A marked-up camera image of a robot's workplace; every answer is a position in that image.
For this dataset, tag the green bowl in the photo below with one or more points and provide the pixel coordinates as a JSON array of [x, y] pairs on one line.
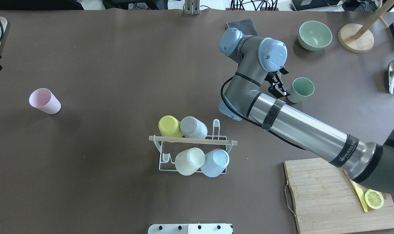
[[314, 35]]

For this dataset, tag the pink cup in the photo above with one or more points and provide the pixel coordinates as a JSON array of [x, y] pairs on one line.
[[44, 100]]

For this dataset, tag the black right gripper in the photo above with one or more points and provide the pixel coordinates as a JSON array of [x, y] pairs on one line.
[[276, 86]]

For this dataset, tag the grey cup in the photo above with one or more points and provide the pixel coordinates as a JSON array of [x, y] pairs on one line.
[[193, 128]]

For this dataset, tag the lemon slice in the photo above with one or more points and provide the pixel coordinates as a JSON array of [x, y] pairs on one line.
[[374, 199]]

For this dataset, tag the yellow plastic knife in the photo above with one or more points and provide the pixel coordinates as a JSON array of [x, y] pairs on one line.
[[360, 195]]

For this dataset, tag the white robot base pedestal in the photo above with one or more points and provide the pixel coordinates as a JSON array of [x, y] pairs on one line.
[[196, 228]]

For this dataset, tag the cream white cup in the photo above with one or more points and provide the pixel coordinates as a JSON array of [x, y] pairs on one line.
[[189, 161]]

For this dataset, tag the green cup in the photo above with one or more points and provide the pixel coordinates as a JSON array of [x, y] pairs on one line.
[[301, 89]]

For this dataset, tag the wooden cutting board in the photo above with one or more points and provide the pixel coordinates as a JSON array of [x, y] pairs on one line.
[[325, 202]]

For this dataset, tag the wooden mug tree stand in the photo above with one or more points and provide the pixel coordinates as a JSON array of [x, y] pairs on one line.
[[358, 38]]

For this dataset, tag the light blue cup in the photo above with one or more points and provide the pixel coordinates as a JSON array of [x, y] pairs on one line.
[[215, 163]]

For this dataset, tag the white wire cup rack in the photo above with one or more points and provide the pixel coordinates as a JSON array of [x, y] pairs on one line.
[[169, 147]]

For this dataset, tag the grey folded cloth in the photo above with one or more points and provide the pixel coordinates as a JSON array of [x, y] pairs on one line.
[[246, 26]]

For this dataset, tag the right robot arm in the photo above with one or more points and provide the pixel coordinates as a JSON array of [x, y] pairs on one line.
[[368, 164]]

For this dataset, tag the yellow cup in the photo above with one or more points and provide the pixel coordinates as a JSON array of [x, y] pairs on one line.
[[169, 126]]

